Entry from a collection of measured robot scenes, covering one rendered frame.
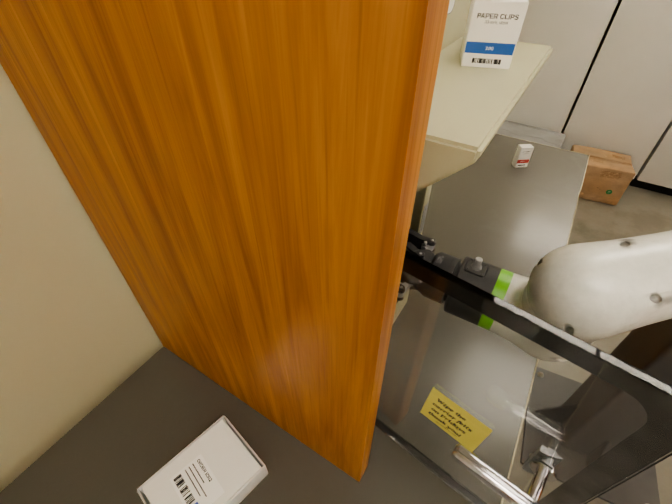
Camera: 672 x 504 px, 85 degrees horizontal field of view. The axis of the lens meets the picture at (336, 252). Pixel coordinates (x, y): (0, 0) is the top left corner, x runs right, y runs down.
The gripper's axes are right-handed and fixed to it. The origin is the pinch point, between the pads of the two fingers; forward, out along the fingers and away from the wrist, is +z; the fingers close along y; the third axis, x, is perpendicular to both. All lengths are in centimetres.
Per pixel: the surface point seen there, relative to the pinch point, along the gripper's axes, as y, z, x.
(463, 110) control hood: 11.8, -18.4, -31.0
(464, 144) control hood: 17.6, -20.4, -30.9
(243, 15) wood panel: 25.9, -8.5, -39.1
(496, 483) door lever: 25.4, -33.4, -0.7
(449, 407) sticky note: 19.7, -26.7, 0.6
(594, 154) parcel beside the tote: -275, -56, 92
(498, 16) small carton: -0.6, -16.8, -35.8
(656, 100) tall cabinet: -293, -77, 53
